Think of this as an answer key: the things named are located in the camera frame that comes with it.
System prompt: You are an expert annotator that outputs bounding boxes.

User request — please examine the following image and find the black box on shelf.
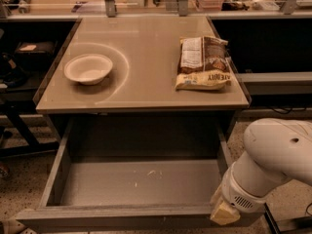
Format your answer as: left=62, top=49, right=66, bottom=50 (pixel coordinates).
left=15, top=41, right=57, bottom=61

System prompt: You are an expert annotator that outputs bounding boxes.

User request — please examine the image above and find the white perforated clog shoe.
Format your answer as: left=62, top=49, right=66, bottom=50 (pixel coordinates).
left=0, top=217, right=37, bottom=234

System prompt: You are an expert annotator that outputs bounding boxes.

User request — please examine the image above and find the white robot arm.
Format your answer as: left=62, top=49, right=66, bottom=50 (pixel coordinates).
left=210, top=118, right=312, bottom=225

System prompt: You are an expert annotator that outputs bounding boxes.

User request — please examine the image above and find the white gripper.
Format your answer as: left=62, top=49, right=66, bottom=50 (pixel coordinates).
left=210, top=167, right=265, bottom=225

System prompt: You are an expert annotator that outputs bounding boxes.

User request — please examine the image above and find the brown yellow snack bag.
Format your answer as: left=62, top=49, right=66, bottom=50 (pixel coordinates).
left=175, top=36, right=231, bottom=91

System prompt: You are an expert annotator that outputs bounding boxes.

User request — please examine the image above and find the black metal floor stand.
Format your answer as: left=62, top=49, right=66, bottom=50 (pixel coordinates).
left=264, top=205, right=312, bottom=234

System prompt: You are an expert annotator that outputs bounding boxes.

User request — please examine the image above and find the white bowl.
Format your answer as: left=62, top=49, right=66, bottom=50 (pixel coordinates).
left=64, top=54, right=113, bottom=85

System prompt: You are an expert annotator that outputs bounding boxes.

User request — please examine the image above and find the grey drawer cabinet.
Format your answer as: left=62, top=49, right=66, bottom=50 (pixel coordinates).
left=35, top=15, right=250, bottom=116

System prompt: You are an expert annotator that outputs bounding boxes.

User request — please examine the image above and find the grey top drawer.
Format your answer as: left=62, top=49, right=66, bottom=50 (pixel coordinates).
left=15, top=114, right=266, bottom=234

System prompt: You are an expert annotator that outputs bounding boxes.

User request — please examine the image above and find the black side table frame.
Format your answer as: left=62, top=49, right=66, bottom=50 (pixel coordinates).
left=0, top=84, right=59, bottom=158

